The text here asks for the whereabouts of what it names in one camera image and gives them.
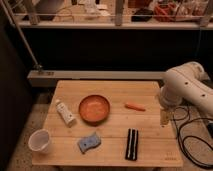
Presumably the orange ceramic bowl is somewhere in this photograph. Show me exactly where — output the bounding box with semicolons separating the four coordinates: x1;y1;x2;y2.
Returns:
78;95;110;125

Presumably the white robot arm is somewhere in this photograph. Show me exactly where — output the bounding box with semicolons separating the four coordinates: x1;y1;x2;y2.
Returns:
158;62;213;116

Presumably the orange carrot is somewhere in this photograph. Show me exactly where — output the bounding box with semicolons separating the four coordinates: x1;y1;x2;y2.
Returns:
124;103;146;111

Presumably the white tube with cap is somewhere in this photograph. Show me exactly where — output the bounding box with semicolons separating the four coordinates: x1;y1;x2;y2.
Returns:
55;100;75;127

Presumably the black and white striped block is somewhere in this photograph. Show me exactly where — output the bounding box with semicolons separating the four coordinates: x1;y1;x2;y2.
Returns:
125;129;139;161

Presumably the blue sponge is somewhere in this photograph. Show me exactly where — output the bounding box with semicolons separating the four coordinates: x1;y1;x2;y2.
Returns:
78;132;101;153

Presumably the metal tripod pole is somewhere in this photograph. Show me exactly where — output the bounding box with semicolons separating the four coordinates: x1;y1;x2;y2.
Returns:
1;0;43;74

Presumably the black object on shelf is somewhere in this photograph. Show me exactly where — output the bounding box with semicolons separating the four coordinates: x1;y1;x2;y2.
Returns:
131;8;153;22

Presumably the white plastic cup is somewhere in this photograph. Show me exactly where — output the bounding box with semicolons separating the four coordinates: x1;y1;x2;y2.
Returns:
28;129;51;154

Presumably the red object on shelf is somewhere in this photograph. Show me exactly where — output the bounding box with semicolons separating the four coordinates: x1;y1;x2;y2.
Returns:
154;3;176;22

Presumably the white shelf ledge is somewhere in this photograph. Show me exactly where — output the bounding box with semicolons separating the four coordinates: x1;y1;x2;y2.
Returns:
15;15;213;30

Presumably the black cable on floor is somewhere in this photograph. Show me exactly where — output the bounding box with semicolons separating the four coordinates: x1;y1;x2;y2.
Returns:
172;105;213;169

